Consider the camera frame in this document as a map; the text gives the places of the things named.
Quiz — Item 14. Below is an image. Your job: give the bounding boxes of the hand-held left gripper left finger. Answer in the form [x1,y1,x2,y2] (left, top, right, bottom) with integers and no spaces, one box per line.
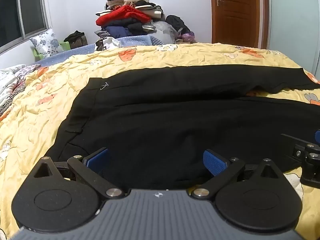
[32,147,125,200]

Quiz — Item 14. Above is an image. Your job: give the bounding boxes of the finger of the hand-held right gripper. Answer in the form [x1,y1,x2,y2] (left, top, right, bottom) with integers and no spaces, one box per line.
[281,129,320,146]
[293,144,320,187]

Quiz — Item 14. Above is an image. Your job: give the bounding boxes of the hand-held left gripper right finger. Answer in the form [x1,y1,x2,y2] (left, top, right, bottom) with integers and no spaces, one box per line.
[191,149,286,200]

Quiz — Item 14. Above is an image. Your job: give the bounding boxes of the black pants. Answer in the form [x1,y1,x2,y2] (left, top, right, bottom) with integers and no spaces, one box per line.
[45,64,320,190]

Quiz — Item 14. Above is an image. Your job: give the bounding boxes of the yellow floral quilt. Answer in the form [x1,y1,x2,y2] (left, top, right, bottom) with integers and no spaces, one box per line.
[0,42,320,235]

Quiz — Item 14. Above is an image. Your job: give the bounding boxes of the striped patterned cloth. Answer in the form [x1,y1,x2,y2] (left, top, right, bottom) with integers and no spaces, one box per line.
[0,64,42,117]

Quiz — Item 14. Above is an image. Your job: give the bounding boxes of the blue fleece blanket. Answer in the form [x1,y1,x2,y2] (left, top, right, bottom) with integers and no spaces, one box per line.
[37,35,160,63]

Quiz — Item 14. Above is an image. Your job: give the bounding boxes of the pale flower print wardrobe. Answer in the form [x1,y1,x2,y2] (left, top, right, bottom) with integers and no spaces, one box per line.
[267,0,320,77]

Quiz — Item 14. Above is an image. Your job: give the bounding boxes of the white brown patterned cloth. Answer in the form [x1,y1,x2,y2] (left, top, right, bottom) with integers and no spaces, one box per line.
[95,37,123,51]

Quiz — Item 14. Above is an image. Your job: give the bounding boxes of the green plastic basket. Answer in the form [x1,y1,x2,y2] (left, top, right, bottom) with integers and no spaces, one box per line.
[33,41,71,61]

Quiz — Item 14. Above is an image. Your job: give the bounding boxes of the dark duffel bag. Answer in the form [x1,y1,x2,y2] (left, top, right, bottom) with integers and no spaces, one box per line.
[64,31,88,50]

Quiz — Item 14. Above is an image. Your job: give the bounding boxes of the floral pillow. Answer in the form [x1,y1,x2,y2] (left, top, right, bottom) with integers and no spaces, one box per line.
[29,29,61,57]

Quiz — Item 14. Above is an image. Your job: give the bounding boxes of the purple cloth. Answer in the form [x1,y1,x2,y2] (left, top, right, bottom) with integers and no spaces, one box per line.
[181,31,195,43]

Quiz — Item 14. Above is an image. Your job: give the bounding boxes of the grey plastic bag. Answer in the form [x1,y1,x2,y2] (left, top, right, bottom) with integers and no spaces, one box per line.
[152,21,178,44]

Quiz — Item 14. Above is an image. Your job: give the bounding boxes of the black cloth bundle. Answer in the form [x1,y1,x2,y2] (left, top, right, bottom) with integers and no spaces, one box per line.
[165,15,190,34]

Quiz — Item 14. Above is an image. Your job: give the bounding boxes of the brown wooden door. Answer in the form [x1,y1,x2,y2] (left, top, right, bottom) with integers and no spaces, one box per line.
[209,0,261,48]

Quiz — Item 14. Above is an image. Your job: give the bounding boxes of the pile of folded clothes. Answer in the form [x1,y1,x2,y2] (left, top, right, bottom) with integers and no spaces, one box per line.
[94,0,165,39]

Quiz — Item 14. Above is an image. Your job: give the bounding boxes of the sliding glass window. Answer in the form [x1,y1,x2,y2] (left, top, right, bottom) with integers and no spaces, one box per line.
[0,0,49,53]

